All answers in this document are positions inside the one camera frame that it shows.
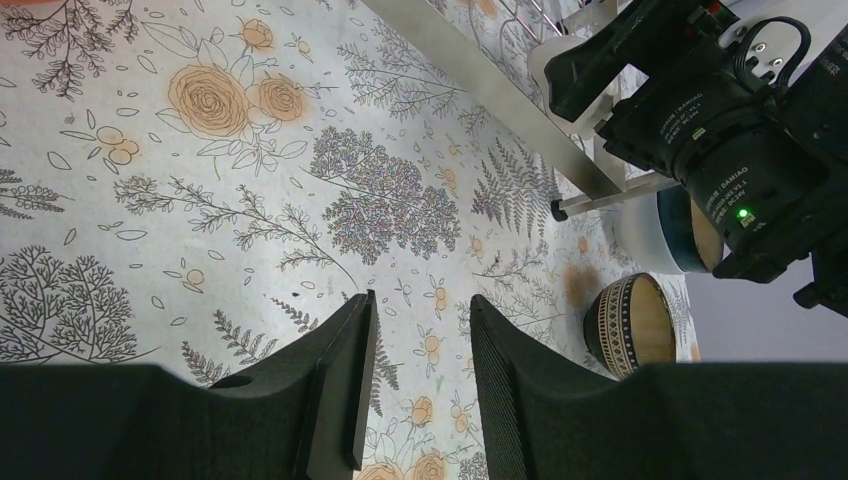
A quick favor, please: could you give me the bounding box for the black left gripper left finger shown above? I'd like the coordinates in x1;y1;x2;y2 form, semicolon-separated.
1;291;378;479

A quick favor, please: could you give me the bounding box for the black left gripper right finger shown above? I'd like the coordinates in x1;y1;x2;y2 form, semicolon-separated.
470;295;847;479

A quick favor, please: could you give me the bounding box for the brown rimmed tan bowl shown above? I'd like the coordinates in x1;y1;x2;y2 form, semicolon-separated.
583;273;677;379

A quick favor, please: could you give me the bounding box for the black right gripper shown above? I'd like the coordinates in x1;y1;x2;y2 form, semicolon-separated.
543;1;795;179

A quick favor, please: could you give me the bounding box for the steel two-tier dish rack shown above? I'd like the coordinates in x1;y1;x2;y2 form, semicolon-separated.
364;0;676;221

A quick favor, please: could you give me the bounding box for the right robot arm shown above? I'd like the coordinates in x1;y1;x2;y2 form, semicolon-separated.
528;1;847;314

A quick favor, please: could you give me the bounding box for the floral table mat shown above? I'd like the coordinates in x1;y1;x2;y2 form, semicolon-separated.
0;0;704;480

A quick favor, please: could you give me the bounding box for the blue tan-inside bowl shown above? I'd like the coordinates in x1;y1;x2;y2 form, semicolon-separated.
656;186;725;273

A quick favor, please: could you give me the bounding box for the large white bowl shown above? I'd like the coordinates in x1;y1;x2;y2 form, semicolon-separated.
613;192;683;275

